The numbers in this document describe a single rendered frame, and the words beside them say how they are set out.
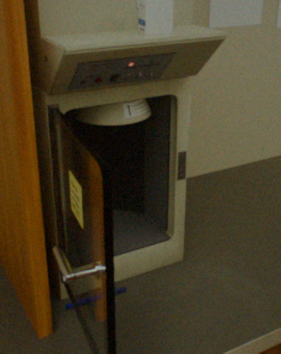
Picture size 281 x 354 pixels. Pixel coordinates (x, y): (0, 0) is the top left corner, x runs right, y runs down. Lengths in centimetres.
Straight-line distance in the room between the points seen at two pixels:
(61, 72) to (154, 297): 55
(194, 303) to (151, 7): 63
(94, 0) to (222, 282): 68
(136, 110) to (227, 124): 75
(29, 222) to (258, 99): 112
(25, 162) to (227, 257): 62
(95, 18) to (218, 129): 89
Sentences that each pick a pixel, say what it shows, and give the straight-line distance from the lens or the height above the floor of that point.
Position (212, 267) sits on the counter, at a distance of 125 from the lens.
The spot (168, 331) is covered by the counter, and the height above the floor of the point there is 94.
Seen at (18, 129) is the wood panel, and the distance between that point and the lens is 84.
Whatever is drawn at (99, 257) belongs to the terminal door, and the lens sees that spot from 74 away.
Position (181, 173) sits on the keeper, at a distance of 114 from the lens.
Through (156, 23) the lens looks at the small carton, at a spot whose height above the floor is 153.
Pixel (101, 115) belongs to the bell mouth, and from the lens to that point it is 103.
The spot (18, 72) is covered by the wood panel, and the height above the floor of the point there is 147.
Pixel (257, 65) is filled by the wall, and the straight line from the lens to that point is 178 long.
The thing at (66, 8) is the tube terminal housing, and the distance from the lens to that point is 92.
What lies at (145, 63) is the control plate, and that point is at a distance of 92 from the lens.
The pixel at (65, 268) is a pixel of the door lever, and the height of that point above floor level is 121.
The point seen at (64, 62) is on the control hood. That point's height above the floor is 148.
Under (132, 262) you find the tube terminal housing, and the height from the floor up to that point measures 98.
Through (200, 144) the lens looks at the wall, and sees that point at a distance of 171.
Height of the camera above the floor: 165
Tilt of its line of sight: 23 degrees down
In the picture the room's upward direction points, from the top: straight up
